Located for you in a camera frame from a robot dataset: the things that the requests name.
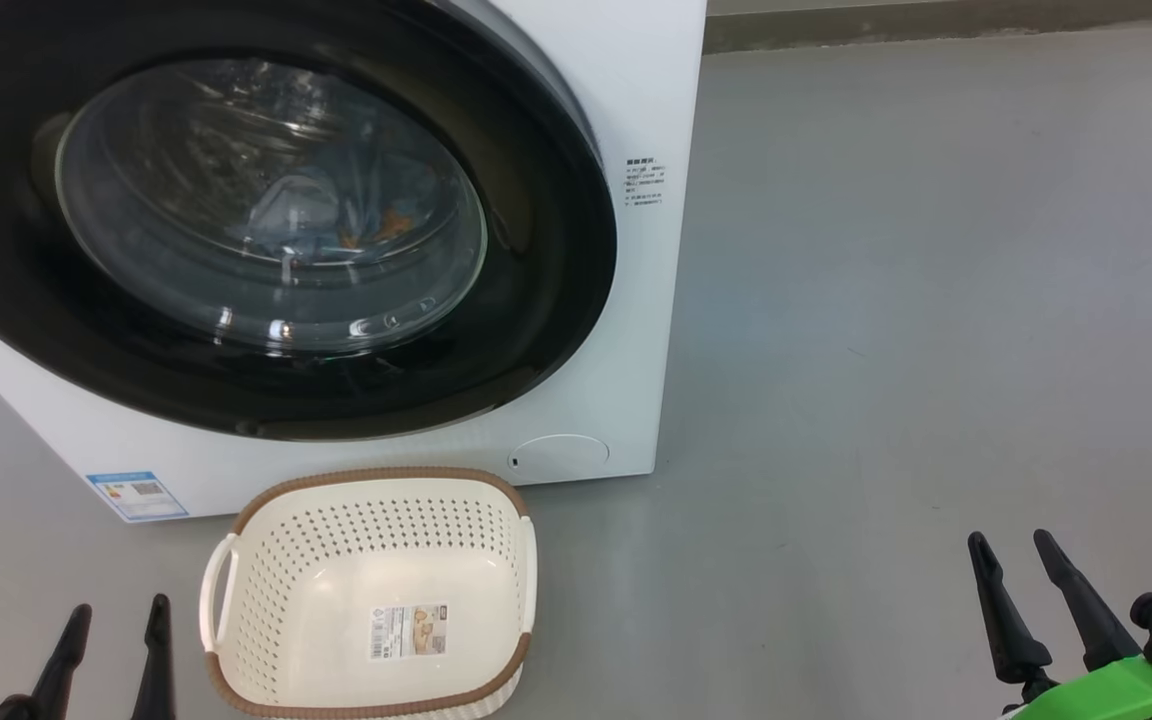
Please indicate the blue bear print garment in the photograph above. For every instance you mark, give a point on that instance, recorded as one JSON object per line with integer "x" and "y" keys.
{"x": 301, "y": 215}

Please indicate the paper product label sticker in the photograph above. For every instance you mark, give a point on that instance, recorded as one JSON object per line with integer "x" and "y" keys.
{"x": 408, "y": 632}

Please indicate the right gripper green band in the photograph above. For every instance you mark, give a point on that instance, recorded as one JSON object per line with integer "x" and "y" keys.
{"x": 1116, "y": 695}

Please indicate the cream perforated basket brown rim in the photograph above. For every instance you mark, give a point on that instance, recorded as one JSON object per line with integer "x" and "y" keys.
{"x": 276, "y": 580}

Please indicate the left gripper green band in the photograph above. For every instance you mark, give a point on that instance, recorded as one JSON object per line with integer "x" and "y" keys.
{"x": 1, "y": 710}

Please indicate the blue energy label sticker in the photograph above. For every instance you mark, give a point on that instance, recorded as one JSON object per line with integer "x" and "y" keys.
{"x": 139, "y": 497}

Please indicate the white front-load washing machine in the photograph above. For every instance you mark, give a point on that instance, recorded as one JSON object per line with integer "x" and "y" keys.
{"x": 636, "y": 300}

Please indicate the black round glass washer door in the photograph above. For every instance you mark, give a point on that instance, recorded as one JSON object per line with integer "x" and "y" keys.
{"x": 16, "y": 250}

